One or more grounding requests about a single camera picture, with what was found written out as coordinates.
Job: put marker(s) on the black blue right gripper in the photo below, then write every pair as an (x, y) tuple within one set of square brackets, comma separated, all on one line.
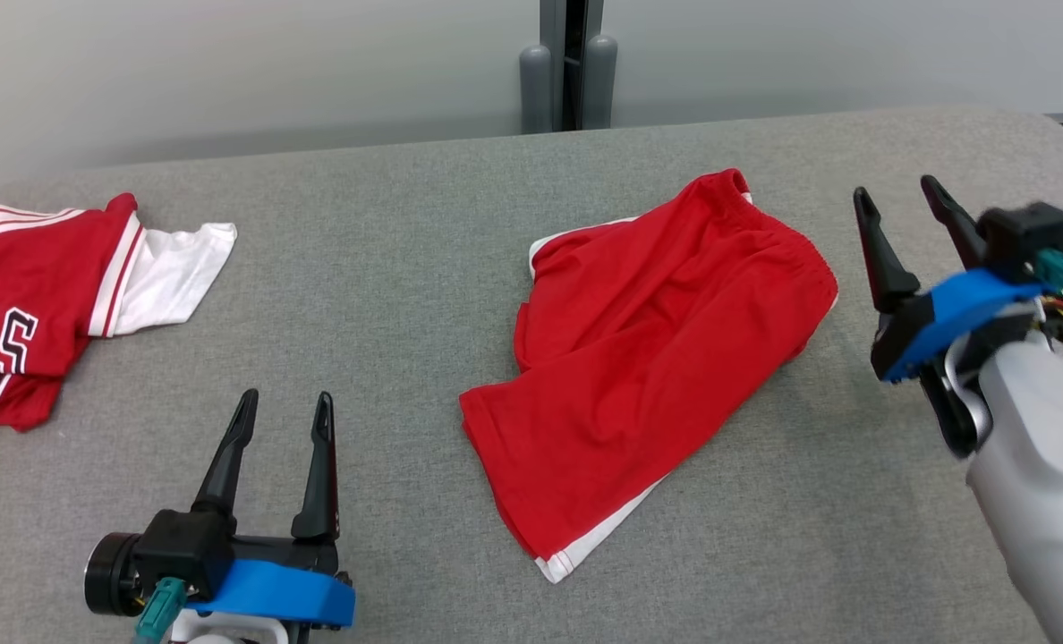
[(952, 313)]

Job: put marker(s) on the grey cylindrical post cap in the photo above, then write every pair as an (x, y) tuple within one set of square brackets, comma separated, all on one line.
[(599, 82), (536, 89)]

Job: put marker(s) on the red white lettered jersey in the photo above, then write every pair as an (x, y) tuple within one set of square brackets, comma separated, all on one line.
[(39, 295)]

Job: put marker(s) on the red shorts with white stripes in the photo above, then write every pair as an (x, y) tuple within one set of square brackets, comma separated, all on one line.
[(639, 358)]

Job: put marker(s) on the grey partition post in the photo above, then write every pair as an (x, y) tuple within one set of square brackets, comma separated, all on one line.
[(572, 54)]

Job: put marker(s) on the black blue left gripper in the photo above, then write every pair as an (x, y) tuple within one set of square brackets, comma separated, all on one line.
[(281, 590)]

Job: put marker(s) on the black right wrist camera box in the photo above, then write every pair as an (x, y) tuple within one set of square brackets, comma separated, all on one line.
[(1028, 237)]

